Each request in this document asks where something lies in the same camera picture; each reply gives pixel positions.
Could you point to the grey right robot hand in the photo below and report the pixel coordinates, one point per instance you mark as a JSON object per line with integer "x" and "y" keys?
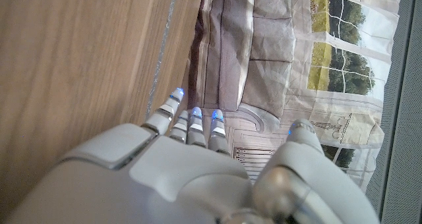
{"x": 184, "y": 178}

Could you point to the printed living room backdrop cloth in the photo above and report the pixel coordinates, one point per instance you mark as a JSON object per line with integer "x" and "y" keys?
{"x": 270, "y": 52}

